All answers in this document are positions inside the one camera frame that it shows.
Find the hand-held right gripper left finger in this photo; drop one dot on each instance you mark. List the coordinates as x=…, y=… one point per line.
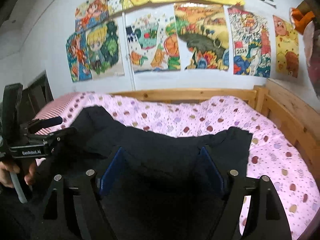
x=110, y=170

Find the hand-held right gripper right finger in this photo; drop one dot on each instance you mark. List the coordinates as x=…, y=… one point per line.
x=212, y=170

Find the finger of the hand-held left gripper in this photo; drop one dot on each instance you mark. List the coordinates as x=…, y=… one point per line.
x=60, y=133
x=47, y=122

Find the black jacket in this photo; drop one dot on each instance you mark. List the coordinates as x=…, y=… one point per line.
x=160, y=165

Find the person's left hand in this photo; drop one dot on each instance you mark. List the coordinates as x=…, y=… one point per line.
x=6, y=175

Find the dark wardrobe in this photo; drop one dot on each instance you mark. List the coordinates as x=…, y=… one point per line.
x=37, y=90

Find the orange-dress girl wall drawing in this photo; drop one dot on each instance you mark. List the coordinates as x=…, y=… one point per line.
x=78, y=57

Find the white wall conduit pipe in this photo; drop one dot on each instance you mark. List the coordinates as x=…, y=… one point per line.
x=131, y=80

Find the blond figure wall drawing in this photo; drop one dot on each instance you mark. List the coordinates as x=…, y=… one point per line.
x=105, y=50

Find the wooden bed frame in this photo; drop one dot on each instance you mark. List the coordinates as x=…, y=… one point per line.
x=282, y=105

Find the orange-haired girl wall drawing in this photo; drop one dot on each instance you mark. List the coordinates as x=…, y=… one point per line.
x=92, y=11

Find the oranges and drink wall drawing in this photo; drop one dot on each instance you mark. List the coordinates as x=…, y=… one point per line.
x=152, y=42

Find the city wall drawing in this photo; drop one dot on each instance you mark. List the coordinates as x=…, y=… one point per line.
x=250, y=42

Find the landscape wall drawing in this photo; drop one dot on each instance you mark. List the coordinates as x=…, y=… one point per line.
x=202, y=35

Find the bear wall drawing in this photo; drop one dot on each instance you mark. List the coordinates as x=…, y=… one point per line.
x=286, y=47

